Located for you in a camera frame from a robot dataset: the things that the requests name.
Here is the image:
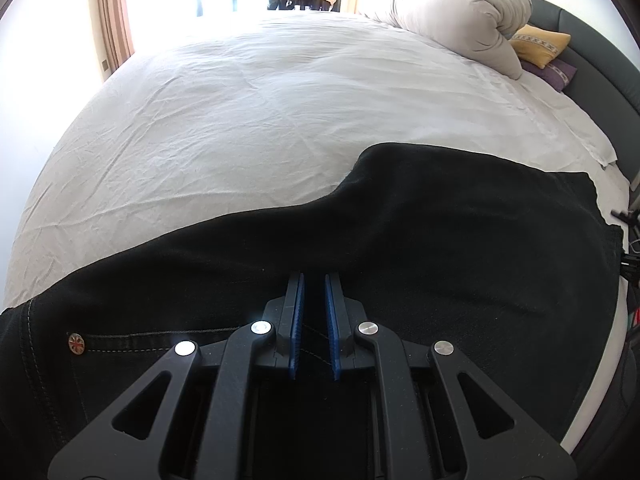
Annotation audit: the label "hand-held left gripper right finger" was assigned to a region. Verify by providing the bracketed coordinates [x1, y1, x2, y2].
[325, 275, 576, 480]

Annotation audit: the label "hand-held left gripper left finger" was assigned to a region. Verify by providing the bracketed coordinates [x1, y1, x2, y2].
[47, 272, 305, 480]

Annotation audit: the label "black pants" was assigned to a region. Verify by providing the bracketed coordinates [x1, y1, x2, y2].
[0, 142, 626, 480]

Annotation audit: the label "bed with white sheet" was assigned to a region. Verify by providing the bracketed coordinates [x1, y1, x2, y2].
[2, 10, 633, 456]

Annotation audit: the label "rolled white duvet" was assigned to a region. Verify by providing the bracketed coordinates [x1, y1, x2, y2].
[357, 0, 533, 80]

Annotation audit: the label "purple patterned pillow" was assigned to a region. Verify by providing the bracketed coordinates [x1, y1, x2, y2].
[522, 57, 578, 92]

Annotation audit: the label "yellow patterned pillow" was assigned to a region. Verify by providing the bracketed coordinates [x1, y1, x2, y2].
[510, 25, 572, 68]

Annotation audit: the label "grey padded headboard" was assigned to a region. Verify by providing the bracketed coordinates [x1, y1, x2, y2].
[452, 0, 640, 181]

